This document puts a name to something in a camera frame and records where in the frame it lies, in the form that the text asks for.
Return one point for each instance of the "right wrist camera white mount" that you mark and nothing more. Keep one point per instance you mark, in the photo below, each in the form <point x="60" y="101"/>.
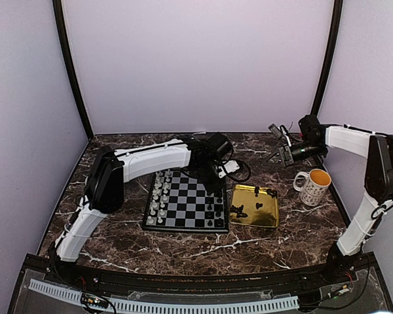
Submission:
<point x="282" y="134"/>

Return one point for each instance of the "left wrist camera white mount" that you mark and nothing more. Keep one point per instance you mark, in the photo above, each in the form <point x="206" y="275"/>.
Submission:
<point x="227" y="168"/>

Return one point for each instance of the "black white chess board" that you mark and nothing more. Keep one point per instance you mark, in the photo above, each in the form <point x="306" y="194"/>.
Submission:
<point x="178" y="203"/>

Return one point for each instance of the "yellow inside cactus mug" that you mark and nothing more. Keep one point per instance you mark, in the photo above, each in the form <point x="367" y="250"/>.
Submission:
<point x="311" y="186"/>

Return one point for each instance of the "gold metal tray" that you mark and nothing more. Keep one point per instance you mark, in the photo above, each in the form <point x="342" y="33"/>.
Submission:
<point x="254" y="206"/>

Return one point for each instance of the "white slotted cable duct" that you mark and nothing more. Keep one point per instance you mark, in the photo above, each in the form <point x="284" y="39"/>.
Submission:
<point x="120" y="305"/>

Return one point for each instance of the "black front rail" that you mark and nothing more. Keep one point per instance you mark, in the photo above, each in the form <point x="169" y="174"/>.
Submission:
<point x="281" y="281"/>

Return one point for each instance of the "black pawn corner square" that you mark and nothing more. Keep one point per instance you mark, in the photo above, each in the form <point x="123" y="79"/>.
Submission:
<point x="209" y="223"/>

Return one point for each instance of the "black frame post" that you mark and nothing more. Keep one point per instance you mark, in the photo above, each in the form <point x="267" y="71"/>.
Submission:
<point x="70" y="68"/>
<point x="328" y="56"/>

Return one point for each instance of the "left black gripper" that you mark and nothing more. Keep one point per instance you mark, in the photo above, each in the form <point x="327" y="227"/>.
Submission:
<point x="211" y="188"/>

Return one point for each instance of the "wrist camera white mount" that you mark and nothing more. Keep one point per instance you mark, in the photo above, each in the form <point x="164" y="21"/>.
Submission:
<point x="227" y="168"/>
<point x="282" y="134"/>

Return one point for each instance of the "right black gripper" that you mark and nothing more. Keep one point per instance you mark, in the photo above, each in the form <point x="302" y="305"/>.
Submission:
<point x="285" y="156"/>

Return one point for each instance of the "right black frame post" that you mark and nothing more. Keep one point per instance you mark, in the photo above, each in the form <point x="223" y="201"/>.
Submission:
<point x="328" y="56"/>

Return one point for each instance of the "left black frame post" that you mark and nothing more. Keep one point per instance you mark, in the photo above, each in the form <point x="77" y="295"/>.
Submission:
<point x="70" y="68"/>

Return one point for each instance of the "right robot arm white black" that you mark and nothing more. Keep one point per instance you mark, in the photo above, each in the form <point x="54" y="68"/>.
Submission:
<point x="373" y="147"/>

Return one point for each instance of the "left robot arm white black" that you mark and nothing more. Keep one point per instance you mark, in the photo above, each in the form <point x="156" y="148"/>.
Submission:
<point x="209" y="160"/>

